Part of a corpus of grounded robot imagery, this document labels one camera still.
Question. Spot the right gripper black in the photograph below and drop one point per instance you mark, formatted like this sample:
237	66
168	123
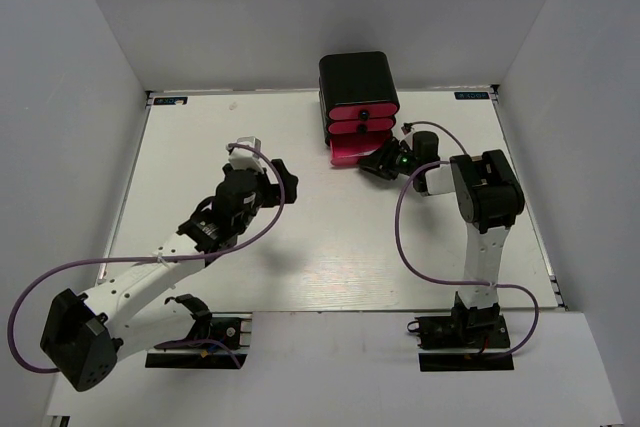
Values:
381	162

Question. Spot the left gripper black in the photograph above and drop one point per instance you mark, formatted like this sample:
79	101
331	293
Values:
288	181

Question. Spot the pink drawer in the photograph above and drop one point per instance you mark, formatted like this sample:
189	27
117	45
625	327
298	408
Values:
342	145
357	126
362	112

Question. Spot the light blue clip pen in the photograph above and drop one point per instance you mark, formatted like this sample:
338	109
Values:
360	153

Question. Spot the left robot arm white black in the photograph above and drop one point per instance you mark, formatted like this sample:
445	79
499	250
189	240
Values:
86	334

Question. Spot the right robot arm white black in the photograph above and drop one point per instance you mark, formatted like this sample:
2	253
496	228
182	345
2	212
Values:
488	195

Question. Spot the black drawer cabinet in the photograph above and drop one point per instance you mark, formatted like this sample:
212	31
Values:
356	78

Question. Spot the right blue table sticker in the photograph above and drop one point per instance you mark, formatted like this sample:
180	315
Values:
471	95

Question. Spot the blue table sticker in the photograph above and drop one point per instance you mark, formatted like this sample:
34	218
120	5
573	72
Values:
170	101
471	95

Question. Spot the left blue table sticker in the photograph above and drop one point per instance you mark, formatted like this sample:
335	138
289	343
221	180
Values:
170	101

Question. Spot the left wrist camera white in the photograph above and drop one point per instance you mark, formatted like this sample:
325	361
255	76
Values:
245	154

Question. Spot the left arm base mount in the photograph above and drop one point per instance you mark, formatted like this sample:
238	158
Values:
220	344

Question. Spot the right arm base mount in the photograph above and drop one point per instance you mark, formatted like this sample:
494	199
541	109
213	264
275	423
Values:
443	350

